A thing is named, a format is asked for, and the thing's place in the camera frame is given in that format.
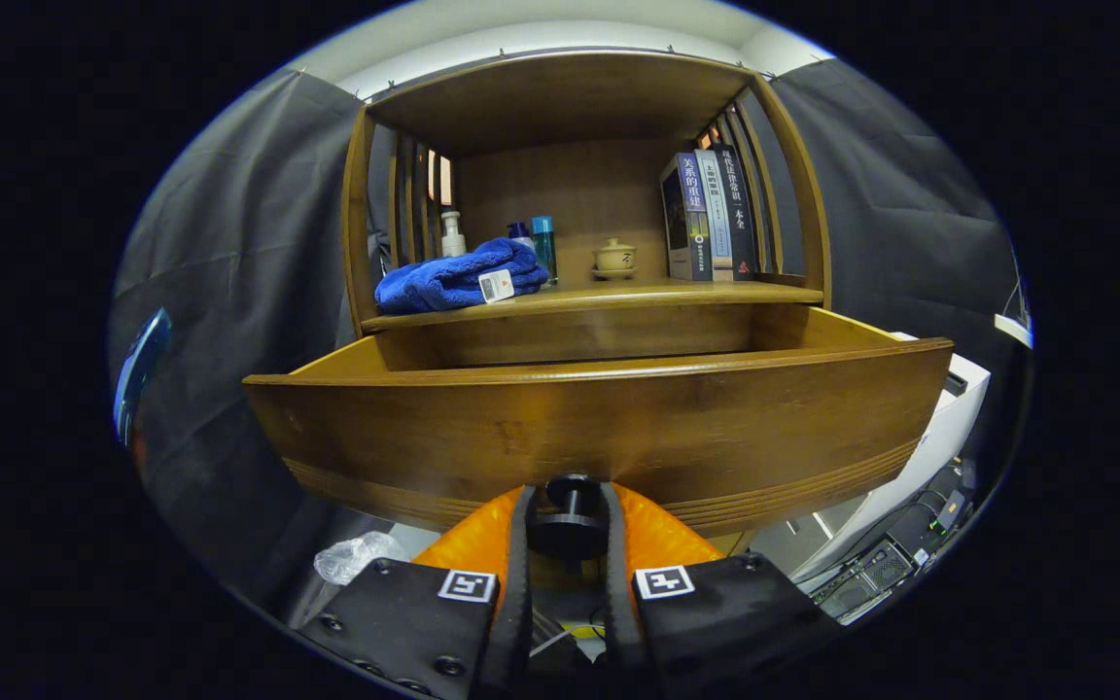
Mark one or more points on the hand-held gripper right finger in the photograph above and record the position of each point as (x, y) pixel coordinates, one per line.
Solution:
(616, 603)

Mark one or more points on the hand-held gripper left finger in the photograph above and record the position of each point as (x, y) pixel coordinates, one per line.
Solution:
(518, 583)

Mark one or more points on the wooden drawer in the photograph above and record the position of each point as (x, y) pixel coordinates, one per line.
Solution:
(618, 428)

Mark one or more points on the wooden countertop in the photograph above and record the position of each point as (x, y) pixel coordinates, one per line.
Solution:
(638, 292)

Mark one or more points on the wooden cabinet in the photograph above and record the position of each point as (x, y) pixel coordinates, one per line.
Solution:
(560, 97)

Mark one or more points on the clear plastic bag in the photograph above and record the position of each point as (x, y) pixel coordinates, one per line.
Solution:
(356, 559)

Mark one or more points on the black computer case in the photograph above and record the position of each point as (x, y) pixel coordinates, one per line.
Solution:
(881, 569)

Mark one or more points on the blue towel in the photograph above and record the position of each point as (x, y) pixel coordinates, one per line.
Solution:
(443, 282)

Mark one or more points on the white table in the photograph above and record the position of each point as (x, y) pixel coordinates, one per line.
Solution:
(910, 467)

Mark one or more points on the teal clear bottle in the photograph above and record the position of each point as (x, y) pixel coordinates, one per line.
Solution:
(544, 248)

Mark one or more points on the beige lidded teacup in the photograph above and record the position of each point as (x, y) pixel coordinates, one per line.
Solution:
(614, 259)

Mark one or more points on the white pump bottle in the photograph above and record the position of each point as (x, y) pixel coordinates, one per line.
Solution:
(452, 241)

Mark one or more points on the white bottle blue cap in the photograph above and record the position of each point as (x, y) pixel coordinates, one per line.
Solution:
(519, 231)

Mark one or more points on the pale spine book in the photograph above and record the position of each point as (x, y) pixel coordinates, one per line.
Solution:
(718, 214)

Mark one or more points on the blue spine book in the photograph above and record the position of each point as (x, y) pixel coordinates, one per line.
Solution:
(691, 194)

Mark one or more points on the white desk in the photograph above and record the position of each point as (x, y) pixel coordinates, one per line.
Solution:
(1012, 329)

